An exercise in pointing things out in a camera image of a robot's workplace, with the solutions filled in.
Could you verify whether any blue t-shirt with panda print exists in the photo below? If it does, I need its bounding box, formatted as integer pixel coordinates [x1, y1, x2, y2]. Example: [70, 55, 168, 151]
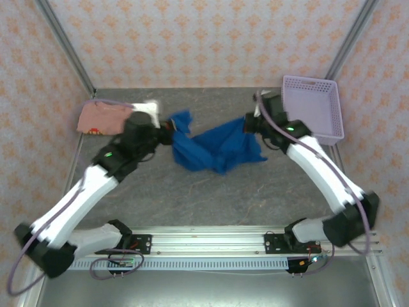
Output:
[171, 109, 268, 175]

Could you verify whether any folded pink t-shirt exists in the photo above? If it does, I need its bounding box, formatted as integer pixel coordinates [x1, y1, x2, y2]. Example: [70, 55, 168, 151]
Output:
[76, 100, 135, 136]

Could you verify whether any lavender perforated plastic basket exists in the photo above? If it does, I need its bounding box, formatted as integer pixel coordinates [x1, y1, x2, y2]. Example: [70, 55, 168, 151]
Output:
[280, 75, 345, 147]

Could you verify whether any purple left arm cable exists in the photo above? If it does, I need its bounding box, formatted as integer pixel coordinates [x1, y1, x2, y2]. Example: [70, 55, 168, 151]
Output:
[6, 98, 144, 295]

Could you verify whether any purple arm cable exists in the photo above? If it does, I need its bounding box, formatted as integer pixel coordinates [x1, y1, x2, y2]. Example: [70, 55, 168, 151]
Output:
[6, 98, 144, 295]
[257, 94, 373, 278]

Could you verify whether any aluminium table side rail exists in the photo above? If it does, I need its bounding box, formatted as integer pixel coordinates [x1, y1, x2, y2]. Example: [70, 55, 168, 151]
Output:
[17, 132, 84, 307]
[330, 145, 400, 307]

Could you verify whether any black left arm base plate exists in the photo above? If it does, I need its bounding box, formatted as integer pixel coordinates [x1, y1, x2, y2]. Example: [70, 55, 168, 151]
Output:
[123, 234, 153, 255]

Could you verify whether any aluminium frame post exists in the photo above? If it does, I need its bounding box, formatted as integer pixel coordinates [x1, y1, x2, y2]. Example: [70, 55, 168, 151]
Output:
[33, 0, 96, 98]
[325, 0, 380, 81]

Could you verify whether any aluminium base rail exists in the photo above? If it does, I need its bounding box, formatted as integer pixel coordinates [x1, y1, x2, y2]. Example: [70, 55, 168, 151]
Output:
[72, 226, 383, 257]

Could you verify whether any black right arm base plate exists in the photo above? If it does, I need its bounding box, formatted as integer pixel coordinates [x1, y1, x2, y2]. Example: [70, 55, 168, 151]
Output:
[264, 233, 322, 256]

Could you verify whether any white slotted cable duct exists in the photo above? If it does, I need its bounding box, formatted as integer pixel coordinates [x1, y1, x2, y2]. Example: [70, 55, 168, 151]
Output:
[68, 257, 290, 271]

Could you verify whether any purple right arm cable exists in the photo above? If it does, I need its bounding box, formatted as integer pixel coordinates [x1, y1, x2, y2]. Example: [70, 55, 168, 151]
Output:
[257, 94, 373, 278]

